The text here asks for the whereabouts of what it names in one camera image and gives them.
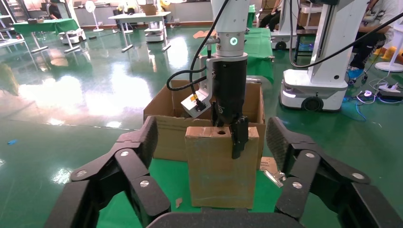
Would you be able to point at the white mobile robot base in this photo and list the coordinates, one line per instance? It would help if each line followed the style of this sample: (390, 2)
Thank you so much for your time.
(155, 34)
(72, 36)

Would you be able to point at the small blue floor scrap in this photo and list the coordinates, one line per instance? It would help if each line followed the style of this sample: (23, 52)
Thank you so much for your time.
(12, 142)

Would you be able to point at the white floor stand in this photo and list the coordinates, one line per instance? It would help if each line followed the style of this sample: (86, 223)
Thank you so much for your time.
(388, 66)

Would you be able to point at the grey metal camera bracket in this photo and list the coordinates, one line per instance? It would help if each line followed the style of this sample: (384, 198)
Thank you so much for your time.
(209, 63)

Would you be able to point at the black power adapter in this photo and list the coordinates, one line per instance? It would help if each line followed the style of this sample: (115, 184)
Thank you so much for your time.
(390, 96)

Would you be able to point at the flat cardboard sheet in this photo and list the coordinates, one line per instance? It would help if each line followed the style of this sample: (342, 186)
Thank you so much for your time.
(201, 33)

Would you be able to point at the small brown cardboard scrap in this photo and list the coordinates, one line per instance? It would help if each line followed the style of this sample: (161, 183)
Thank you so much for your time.
(178, 202)

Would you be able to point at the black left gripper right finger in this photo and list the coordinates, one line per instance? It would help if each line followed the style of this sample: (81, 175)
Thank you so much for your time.
(314, 176)

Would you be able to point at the small round white device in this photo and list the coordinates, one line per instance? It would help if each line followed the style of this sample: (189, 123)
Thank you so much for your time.
(367, 93)

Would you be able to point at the flat printed cardboard piece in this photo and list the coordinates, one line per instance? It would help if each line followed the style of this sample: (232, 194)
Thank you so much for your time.
(267, 163)

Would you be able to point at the white standing fan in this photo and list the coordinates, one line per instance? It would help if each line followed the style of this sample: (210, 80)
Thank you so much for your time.
(90, 6)

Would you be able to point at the green tablecloth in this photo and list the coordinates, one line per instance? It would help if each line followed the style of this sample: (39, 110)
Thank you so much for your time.
(170, 182)

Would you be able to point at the silver binder clip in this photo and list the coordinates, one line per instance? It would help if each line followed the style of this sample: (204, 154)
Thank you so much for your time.
(273, 177)

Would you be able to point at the white work table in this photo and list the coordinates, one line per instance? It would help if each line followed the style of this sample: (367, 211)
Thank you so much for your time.
(138, 16)

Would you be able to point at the white robot with tall column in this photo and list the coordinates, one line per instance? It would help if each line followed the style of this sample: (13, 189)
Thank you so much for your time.
(327, 63)

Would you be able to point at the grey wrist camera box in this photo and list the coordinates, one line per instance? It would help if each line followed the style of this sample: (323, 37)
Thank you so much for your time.
(192, 105)

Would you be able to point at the yellow plastic stool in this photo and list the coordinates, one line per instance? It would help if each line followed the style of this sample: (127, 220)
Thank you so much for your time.
(377, 51)
(388, 53)

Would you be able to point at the white power strip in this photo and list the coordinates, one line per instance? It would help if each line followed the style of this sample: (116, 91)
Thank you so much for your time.
(388, 88)

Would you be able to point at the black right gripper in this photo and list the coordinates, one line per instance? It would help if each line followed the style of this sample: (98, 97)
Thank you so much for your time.
(230, 88)

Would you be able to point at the grey low cabinet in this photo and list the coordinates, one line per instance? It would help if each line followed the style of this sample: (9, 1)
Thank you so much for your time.
(104, 17)

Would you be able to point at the small taped cardboard box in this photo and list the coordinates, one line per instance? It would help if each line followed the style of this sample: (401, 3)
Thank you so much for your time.
(214, 176)

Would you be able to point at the black metal stool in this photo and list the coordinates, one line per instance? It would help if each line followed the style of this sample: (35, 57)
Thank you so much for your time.
(303, 31)

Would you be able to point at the flat brown cardboard box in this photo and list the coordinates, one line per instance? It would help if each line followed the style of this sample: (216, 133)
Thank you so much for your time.
(35, 21)

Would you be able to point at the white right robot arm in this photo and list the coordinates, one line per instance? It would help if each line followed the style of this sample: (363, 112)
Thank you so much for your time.
(226, 19)

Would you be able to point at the large open cardboard carton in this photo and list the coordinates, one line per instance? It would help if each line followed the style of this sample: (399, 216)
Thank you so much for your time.
(170, 138)

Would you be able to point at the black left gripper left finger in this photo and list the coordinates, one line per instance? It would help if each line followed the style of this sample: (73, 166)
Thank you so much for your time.
(119, 176)

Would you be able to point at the white pipe table frame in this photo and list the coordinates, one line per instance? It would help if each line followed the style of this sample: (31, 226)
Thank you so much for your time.
(254, 80)

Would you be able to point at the seated person black trousers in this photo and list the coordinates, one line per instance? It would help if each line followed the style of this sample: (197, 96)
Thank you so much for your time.
(270, 19)
(368, 44)

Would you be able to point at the person in dark clothes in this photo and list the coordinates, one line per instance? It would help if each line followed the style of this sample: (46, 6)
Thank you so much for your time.
(54, 11)

